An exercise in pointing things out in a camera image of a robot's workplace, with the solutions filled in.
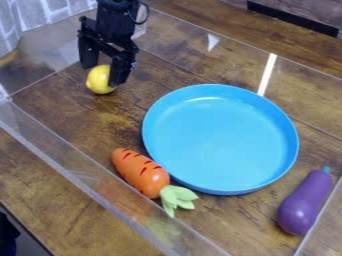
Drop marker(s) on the blue round plastic tray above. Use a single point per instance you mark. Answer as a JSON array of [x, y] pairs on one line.
[[225, 141]]

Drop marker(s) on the clear acrylic enclosure wall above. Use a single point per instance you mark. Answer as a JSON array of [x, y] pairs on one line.
[[59, 131]]

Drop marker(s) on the yellow toy lemon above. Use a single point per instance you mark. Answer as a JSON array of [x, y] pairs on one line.
[[98, 80]]

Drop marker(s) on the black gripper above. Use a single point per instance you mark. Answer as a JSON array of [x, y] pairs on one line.
[[113, 27]]

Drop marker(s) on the purple toy eggplant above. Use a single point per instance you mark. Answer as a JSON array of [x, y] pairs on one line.
[[300, 208]]

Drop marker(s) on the orange toy carrot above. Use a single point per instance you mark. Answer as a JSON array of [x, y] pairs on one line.
[[150, 179]]

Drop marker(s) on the dark object at table edge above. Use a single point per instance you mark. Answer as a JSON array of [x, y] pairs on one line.
[[8, 236]]

